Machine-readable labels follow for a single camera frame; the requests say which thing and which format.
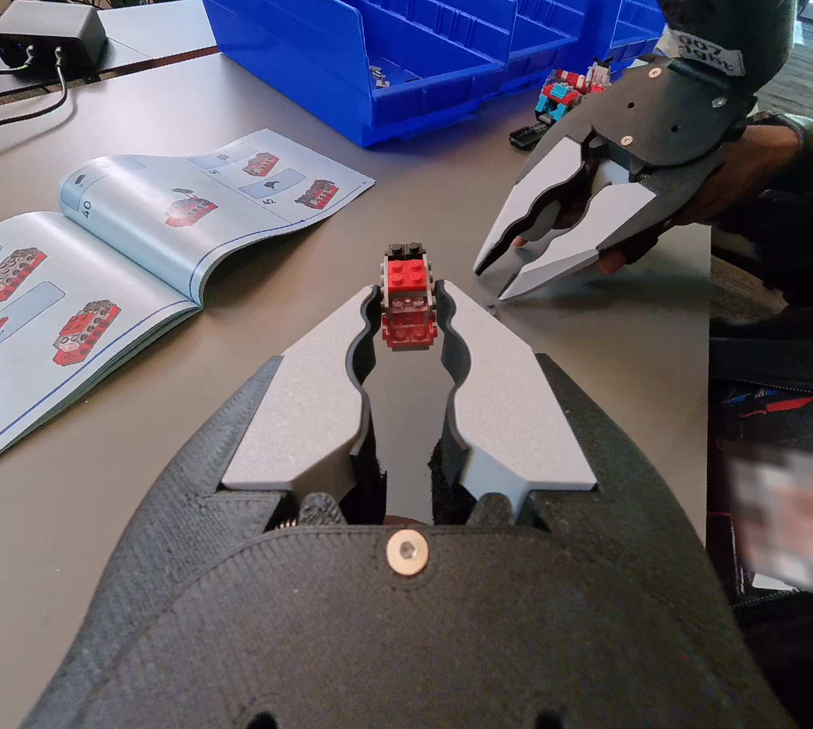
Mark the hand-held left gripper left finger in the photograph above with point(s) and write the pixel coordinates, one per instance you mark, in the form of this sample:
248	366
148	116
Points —
298	418

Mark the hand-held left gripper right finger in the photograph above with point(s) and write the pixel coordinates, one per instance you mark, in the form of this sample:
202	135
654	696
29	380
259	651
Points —
514	418

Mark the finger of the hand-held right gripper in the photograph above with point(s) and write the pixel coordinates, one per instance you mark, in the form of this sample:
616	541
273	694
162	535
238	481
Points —
590	227
540	183

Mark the red brick assembly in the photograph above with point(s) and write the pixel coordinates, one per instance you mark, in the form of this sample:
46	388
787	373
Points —
406	278

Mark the person's right forearm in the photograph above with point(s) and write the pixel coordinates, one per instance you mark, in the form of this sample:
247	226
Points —
794	221

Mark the grey desk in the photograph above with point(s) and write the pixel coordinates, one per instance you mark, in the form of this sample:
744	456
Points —
190	392

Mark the person's right hand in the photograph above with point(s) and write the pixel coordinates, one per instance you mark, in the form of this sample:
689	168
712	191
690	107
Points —
737	170

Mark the black brick plate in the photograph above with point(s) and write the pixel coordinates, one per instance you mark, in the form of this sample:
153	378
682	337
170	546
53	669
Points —
530	137

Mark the blue red brick model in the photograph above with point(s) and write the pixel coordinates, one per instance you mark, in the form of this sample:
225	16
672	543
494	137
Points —
568	91

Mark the small grey parts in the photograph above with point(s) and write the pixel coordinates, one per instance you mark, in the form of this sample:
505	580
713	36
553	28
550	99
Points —
380	77

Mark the person's dark clothing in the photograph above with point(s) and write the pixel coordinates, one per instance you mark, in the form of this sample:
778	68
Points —
762	373

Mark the brick instruction booklet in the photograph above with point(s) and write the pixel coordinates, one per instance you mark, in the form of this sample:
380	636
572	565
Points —
127	246

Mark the large blue storage bin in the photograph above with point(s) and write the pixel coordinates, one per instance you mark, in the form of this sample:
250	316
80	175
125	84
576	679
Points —
286	30

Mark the black power adapter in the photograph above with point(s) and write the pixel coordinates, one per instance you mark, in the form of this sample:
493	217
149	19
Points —
57	33

